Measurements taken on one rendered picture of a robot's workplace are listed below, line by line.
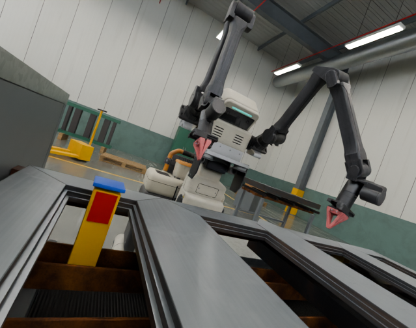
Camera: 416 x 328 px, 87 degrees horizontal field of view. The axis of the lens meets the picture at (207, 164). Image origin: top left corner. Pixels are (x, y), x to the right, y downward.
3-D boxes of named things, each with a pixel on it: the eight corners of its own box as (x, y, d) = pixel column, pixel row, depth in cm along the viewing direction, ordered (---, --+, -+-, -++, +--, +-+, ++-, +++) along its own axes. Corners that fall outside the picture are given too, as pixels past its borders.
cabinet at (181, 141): (165, 166, 976) (180, 125, 972) (164, 165, 1021) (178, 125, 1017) (186, 174, 1013) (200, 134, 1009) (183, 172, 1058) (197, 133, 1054)
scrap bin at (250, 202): (256, 215, 612) (264, 196, 610) (247, 213, 585) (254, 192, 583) (241, 206, 660) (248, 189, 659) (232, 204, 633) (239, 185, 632)
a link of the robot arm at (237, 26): (250, 19, 93) (229, 4, 89) (258, 13, 87) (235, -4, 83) (216, 116, 94) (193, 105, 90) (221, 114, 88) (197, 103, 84)
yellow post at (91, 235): (88, 283, 45) (120, 195, 44) (60, 282, 42) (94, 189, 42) (90, 269, 49) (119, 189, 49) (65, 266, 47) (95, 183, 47)
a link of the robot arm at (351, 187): (351, 181, 88) (347, 175, 85) (370, 188, 83) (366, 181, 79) (342, 196, 88) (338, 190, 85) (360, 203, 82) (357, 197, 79)
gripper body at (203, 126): (218, 142, 81) (221, 125, 84) (193, 131, 78) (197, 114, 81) (210, 148, 87) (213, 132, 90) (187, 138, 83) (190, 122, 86)
